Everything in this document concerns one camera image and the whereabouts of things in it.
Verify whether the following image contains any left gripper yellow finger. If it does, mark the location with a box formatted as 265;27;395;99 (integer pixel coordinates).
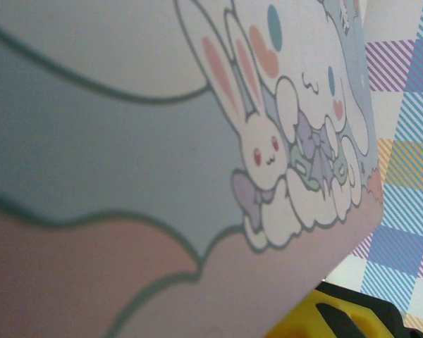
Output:
266;280;422;338

